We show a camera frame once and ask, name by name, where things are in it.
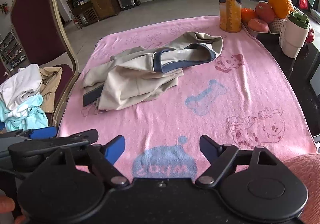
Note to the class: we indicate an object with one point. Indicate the dark red apple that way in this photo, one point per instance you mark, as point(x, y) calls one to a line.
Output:
point(265, 11)

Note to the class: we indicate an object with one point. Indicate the light red apple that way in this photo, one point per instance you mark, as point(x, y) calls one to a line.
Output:
point(258, 25)

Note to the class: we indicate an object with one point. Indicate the hanging potted plant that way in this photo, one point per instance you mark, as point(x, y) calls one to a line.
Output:
point(3, 7)

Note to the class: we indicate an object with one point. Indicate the wooden cabinet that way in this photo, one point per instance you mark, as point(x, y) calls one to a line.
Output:
point(100, 2)

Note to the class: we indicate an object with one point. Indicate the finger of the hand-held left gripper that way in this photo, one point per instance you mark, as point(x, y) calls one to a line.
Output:
point(77, 136)
point(42, 132)

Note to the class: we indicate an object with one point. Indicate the pink dragon fruit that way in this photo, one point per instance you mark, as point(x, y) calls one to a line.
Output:
point(310, 36)

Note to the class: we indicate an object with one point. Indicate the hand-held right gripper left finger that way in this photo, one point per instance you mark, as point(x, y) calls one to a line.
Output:
point(117, 146)

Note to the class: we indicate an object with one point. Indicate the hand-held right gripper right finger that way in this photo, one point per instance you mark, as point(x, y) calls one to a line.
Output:
point(207, 145)

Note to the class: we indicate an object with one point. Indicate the large orange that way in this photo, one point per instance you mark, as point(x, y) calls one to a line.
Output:
point(281, 5)

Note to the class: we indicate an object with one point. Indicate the person's left hand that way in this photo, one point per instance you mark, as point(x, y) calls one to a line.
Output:
point(6, 204)

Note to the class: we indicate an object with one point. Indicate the tan garment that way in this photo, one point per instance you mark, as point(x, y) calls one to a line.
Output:
point(51, 89)

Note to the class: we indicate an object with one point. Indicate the white garment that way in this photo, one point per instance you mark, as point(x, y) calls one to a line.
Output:
point(22, 84)

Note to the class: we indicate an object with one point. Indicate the fruit in white foam net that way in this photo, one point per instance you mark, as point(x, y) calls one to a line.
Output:
point(277, 25)

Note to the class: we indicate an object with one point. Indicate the pink printed blanket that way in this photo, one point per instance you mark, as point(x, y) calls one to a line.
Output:
point(225, 114)

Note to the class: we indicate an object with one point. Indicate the maroon chair with gold frame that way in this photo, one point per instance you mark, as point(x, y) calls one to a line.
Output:
point(37, 21)

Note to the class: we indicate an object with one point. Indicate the shoe rack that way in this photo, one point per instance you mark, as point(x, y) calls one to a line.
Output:
point(12, 49)

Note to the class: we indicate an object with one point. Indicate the white cup with green top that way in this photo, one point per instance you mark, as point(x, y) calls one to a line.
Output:
point(295, 36)

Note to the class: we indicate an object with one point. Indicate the metal fruit tray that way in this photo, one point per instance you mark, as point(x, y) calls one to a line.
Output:
point(250, 33)

